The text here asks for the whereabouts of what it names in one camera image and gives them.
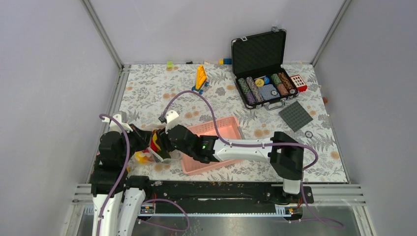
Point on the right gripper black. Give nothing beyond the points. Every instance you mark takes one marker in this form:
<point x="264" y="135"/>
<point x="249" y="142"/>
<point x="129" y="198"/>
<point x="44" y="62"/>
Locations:
<point x="163" y="141"/>

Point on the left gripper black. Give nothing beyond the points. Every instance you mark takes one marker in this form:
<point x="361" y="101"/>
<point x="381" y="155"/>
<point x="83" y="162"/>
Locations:
<point x="144" y="136"/>

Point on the red apple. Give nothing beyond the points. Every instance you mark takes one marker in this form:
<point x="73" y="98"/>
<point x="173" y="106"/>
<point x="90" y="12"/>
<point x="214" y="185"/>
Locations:
<point x="154" y="144"/>

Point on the yellow orange mango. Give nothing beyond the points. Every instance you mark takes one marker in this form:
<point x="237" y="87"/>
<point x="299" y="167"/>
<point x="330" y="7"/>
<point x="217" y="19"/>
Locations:
<point x="143" y="157"/>

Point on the clear zip top bag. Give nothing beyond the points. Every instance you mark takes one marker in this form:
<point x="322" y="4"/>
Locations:
<point x="160" y="156"/>

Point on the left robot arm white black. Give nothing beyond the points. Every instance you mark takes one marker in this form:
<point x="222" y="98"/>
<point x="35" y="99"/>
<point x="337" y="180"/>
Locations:
<point x="117" y="198"/>

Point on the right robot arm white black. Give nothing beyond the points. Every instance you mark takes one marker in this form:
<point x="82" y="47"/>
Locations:
<point x="283" y="153"/>

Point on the blue yellow brick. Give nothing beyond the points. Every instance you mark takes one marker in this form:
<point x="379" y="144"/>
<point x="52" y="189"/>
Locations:
<point x="225" y="61"/>

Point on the black poker chip case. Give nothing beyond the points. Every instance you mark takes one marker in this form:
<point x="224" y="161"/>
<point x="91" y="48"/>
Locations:
<point x="257" y="65"/>

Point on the grey building baseplate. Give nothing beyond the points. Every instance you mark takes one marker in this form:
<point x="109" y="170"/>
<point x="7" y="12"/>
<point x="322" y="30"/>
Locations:
<point x="295" y="116"/>

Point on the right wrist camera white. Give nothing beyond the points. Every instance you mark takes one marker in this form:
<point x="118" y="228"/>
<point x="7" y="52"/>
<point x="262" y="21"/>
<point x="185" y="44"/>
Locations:
<point x="172" y="120"/>

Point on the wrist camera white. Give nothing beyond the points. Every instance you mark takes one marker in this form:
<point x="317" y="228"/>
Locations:
<point x="118" y="122"/>
<point x="172" y="120"/>

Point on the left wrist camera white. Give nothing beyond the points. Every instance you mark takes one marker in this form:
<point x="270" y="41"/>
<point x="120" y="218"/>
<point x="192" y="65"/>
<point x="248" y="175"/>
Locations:
<point x="118" y="122"/>

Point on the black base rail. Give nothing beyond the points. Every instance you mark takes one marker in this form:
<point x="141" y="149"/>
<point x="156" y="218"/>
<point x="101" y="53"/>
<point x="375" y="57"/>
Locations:
<point x="212" y="197"/>

